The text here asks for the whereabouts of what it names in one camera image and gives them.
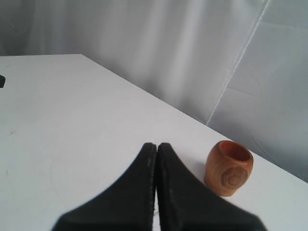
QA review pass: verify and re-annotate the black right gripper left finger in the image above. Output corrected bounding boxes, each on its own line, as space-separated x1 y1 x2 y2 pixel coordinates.
53 142 157 231

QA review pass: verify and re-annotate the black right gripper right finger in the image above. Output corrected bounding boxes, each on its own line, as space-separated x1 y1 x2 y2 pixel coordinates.
156 143 266 231

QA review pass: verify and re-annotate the wooden mortar cup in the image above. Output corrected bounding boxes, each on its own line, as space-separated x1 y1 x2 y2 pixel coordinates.
204 141 254 197

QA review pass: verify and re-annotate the black object at table edge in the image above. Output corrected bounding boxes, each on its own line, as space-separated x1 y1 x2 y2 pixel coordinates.
0 75 6 88

